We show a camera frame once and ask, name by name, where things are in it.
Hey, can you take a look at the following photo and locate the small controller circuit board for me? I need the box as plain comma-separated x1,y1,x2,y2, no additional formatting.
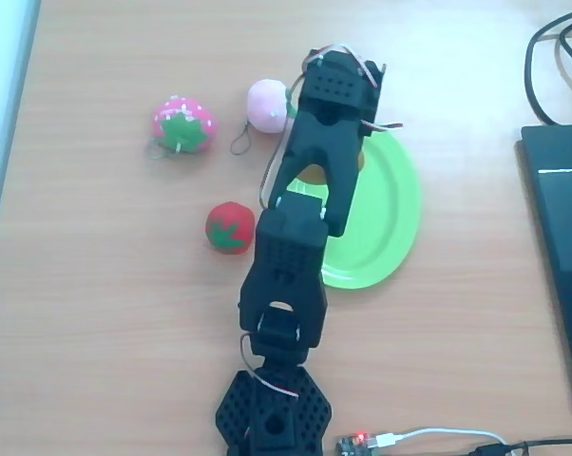
335,429,381,456

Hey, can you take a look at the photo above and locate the white red gripper servo wire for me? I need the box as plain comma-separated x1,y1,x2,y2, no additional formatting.
301,42,405,132

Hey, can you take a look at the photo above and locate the black laptop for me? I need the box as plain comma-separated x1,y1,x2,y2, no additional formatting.
520,122,572,419

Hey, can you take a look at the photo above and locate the brown kiwi fruit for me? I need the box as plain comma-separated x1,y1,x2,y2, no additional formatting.
296,146,367,187

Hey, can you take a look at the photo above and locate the green oval plate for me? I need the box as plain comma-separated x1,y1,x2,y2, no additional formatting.
285,130,423,291

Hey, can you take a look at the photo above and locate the black cable with plug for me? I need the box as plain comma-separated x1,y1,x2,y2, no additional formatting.
470,436,572,456

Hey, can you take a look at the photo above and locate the pink strawberry plush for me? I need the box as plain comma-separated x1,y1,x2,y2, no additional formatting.
144,93,218,161

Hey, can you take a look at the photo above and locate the white USB cable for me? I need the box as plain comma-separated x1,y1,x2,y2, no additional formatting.
371,427,511,450

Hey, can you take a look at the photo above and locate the pale pink peach plush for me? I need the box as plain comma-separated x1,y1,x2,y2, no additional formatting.
229,78,299,156

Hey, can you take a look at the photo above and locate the red tomato plush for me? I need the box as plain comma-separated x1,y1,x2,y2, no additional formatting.
204,200,257,257

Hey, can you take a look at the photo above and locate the thick black cable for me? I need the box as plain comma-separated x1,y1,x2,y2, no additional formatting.
524,8,572,127

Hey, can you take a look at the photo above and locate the white red shoulder servo wire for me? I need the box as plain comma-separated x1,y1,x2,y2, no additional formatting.
238,332,300,398

